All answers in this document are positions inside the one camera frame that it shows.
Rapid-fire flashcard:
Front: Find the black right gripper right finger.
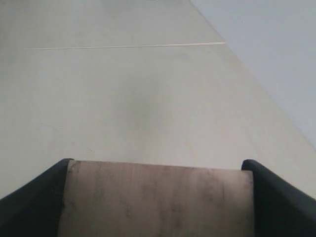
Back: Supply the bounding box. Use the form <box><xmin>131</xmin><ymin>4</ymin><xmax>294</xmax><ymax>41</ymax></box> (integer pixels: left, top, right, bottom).
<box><xmin>241</xmin><ymin>159</ymin><xmax>316</xmax><ymax>237</ymax></box>

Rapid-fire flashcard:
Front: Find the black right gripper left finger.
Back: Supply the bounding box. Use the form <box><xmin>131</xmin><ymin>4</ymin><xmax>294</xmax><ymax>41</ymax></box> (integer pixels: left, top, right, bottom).
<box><xmin>0</xmin><ymin>158</ymin><xmax>72</xmax><ymax>237</ymax></box>

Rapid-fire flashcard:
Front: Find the largest wooden cube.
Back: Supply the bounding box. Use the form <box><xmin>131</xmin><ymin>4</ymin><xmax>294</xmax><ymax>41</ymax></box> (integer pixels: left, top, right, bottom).
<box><xmin>58</xmin><ymin>160</ymin><xmax>255</xmax><ymax>237</ymax></box>

